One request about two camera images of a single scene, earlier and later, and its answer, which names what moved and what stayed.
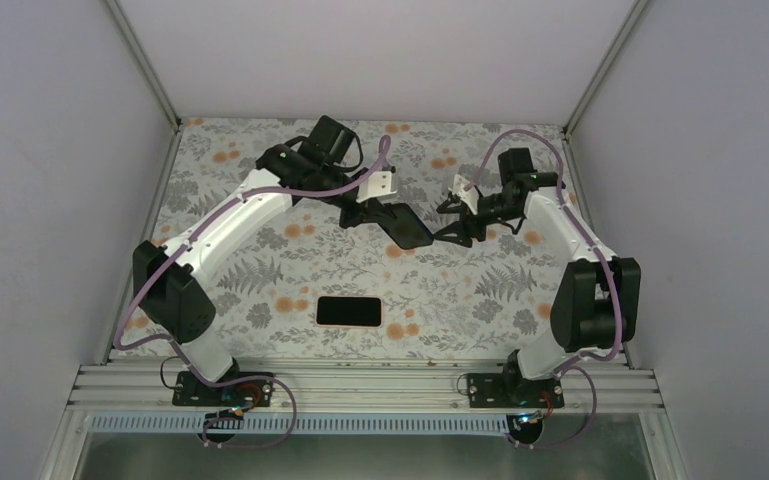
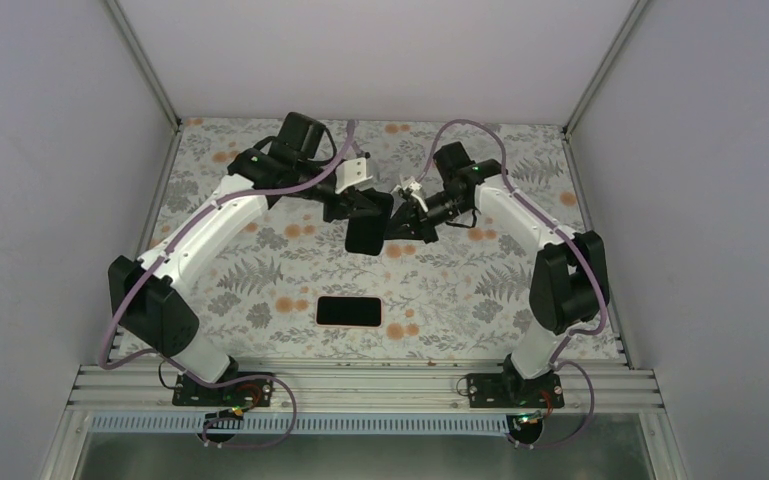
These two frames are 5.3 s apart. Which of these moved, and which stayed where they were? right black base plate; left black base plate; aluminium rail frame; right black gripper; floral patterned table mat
Moved: right black gripper
Stayed: aluminium rail frame; left black base plate; right black base plate; floral patterned table mat
